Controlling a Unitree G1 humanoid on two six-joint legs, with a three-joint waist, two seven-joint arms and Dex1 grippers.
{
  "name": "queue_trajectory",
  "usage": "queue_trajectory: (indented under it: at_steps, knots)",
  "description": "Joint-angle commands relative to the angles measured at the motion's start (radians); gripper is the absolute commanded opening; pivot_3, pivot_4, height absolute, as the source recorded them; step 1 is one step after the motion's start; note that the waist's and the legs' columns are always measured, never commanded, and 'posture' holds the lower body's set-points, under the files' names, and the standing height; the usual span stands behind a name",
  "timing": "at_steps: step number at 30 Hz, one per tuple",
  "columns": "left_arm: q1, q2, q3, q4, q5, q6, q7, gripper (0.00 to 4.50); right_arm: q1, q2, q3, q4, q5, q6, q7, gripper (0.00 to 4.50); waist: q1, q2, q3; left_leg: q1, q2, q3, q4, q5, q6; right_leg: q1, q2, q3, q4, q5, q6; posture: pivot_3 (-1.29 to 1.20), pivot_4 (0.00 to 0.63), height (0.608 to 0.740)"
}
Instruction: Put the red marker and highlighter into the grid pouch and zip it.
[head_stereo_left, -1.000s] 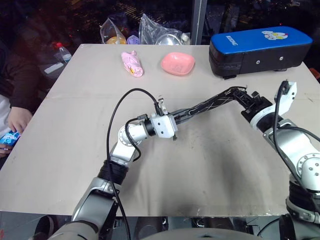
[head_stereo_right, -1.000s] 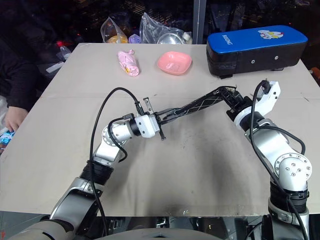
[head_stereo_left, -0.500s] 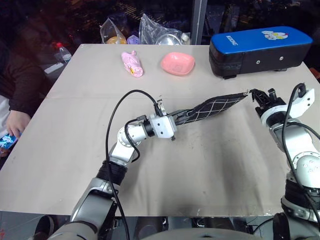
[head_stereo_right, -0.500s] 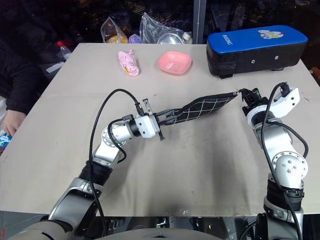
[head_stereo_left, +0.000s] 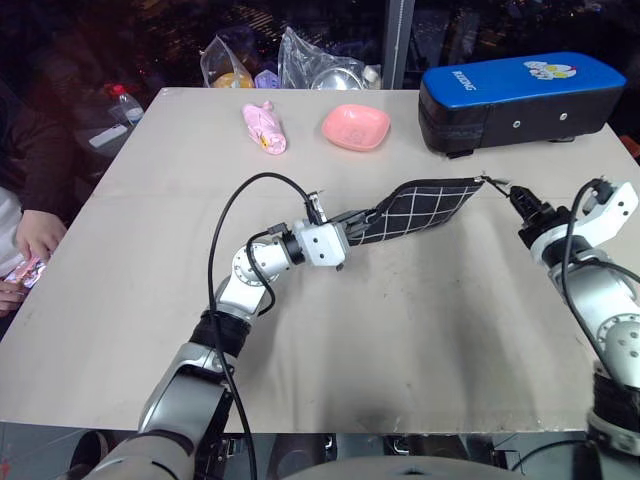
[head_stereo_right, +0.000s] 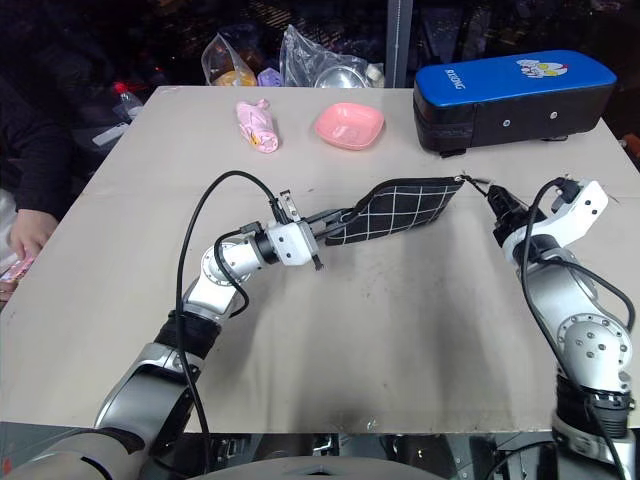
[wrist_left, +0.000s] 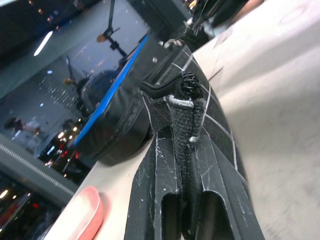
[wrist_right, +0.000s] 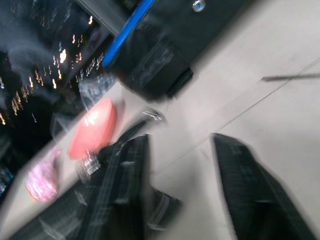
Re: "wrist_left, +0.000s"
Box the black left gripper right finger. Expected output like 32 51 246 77
192 134 266 240

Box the black grid pencil pouch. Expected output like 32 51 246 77
138 44 251 240

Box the grey metal frame beam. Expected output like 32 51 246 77
0 134 79 199

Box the blue black padded box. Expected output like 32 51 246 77
73 31 161 167

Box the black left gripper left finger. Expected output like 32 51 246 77
124 131 184 240

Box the pink plastic bowl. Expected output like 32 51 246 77
42 185 104 240

